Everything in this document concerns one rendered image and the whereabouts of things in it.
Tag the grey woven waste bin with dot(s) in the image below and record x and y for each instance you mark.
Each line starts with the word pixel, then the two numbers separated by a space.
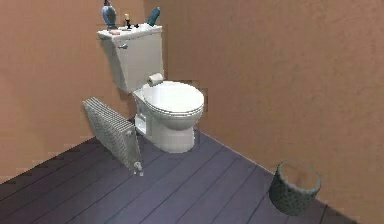
pixel 290 196

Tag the teal tilted bottle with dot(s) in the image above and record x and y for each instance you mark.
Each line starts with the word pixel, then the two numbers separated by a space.
pixel 153 16

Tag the grey radiator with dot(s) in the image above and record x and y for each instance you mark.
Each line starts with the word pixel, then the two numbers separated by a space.
pixel 111 130

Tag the blue round bottle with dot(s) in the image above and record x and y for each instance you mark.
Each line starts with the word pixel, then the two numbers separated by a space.
pixel 109 16

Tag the pink soap bar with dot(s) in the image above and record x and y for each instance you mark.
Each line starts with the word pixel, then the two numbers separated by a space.
pixel 114 32

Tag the white toilet paper roll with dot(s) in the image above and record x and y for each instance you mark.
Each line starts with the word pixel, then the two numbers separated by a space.
pixel 155 79

